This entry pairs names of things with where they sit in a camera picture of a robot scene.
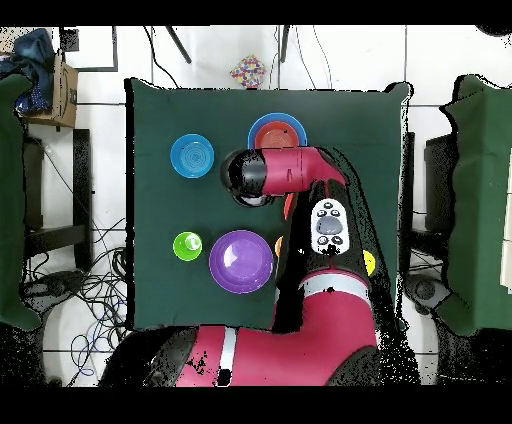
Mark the dark green tablecloth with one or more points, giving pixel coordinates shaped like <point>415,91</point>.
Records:
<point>372,120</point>

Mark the cardboard box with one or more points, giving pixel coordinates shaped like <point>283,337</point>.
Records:
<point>64,100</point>

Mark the wide orange-red bowl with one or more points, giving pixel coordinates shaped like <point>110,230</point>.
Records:
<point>288,204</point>

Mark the black rectangular frame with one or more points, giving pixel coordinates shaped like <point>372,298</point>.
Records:
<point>115,48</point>

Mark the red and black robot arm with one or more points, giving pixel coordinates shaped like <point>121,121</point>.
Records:
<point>320,340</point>

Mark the small orange-red bowl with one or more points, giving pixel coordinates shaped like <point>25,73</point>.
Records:
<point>276,138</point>

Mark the blue cloth bundle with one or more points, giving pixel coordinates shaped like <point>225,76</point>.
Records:
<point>34,52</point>

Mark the small light blue bowl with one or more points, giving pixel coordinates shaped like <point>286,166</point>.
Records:
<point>192,156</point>

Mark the black tripod leg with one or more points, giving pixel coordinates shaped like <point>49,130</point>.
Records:
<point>178,44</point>
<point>284,44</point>

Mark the green plastic cup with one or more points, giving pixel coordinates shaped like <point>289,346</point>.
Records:
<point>187,246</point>

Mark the large light blue bowl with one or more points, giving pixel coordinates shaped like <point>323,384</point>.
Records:
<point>276,116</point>

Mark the green cloth covered table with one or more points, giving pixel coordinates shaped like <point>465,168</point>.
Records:
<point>480,200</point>
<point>12,200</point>

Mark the yellow plastic cup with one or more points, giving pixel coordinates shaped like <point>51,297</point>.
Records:
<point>370,263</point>

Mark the purple plastic bowl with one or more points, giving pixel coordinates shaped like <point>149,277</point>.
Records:
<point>241,262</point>

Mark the black stool frame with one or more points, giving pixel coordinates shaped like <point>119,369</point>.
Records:
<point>82,224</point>
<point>438,180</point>

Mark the black pedestal foot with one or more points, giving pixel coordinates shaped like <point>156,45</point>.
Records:
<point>426,290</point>
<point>56,284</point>

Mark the orange plastic cup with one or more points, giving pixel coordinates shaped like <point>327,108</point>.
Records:
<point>278,246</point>

